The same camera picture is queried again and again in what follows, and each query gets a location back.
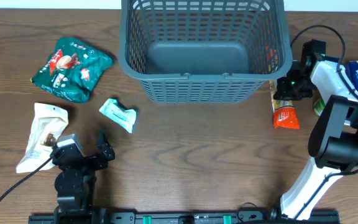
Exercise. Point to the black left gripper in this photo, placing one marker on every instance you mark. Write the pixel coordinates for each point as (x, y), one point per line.
(95, 158)

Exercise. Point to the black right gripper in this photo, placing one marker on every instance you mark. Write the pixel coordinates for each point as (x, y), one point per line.
(286, 90)

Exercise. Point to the green lid jar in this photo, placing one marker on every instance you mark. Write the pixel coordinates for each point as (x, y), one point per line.
(318, 106)

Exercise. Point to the orange pasta packet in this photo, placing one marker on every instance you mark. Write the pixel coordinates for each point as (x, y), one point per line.
(284, 113)

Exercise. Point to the green snack bag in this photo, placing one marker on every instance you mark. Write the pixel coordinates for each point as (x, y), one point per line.
(72, 70)

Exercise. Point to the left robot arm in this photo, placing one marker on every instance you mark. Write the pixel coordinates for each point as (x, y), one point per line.
(76, 183)

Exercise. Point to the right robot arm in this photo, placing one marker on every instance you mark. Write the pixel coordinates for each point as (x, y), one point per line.
(333, 143)

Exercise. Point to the light teal small packet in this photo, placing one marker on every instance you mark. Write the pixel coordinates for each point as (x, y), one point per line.
(125, 118)

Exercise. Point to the beige paper pouch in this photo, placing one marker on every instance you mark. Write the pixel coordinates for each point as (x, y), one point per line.
(48, 120)

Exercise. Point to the grey plastic lattice basket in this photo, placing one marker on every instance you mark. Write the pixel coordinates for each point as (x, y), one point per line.
(203, 51)

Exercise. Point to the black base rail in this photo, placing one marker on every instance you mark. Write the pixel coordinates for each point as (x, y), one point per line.
(245, 216)

